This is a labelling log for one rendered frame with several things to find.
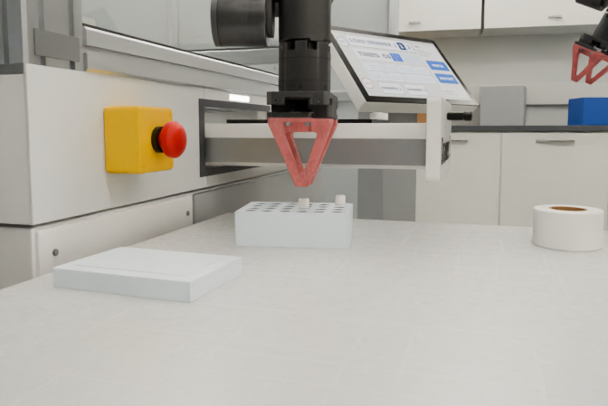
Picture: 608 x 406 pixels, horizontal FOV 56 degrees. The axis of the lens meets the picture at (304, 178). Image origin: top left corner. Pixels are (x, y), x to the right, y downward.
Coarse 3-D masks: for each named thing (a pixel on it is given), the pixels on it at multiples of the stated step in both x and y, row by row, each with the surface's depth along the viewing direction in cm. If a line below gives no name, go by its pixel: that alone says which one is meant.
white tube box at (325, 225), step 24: (240, 216) 62; (264, 216) 61; (288, 216) 61; (312, 216) 61; (336, 216) 60; (240, 240) 62; (264, 240) 61; (288, 240) 61; (312, 240) 61; (336, 240) 61
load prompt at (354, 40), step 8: (352, 40) 175; (360, 40) 178; (368, 40) 180; (376, 40) 183; (384, 40) 186; (392, 40) 188; (376, 48) 180; (384, 48) 182; (392, 48) 185; (400, 48) 188; (408, 48) 190
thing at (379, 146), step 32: (224, 128) 83; (256, 128) 81; (352, 128) 77; (384, 128) 76; (416, 128) 75; (224, 160) 83; (256, 160) 81; (352, 160) 77; (384, 160) 76; (416, 160) 75
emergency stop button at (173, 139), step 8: (168, 128) 61; (176, 128) 61; (184, 128) 63; (160, 136) 61; (168, 136) 60; (176, 136) 61; (184, 136) 63; (160, 144) 62; (168, 144) 61; (176, 144) 61; (184, 144) 63; (168, 152) 61; (176, 152) 62
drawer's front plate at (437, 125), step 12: (432, 96) 73; (432, 108) 72; (444, 108) 79; (432, 120) 72; (444, 120) 80; (432, 132) 72; (444, 132) 81; (432, 144) 72; (432, 156) 73; (432, 168) 73; (444, 168) 83; (432, 180) 73
